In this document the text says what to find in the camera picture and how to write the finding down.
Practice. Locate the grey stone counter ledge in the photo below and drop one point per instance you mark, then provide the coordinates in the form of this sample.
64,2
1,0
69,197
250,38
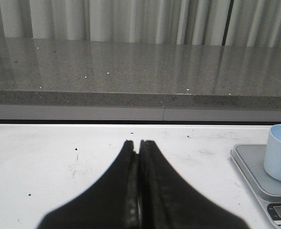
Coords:
83,73

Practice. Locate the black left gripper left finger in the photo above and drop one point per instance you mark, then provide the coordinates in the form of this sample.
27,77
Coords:
110,203

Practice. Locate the white pleated curtain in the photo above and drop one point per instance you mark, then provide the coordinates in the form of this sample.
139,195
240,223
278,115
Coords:
248,23

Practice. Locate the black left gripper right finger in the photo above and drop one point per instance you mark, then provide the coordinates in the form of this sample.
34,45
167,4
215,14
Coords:
167,201

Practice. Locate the light blue plastic cup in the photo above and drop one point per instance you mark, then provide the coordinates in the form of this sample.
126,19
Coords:
272,159

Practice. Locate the silver digital kitchen scale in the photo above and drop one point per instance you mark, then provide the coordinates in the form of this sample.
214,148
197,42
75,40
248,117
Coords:
267,190

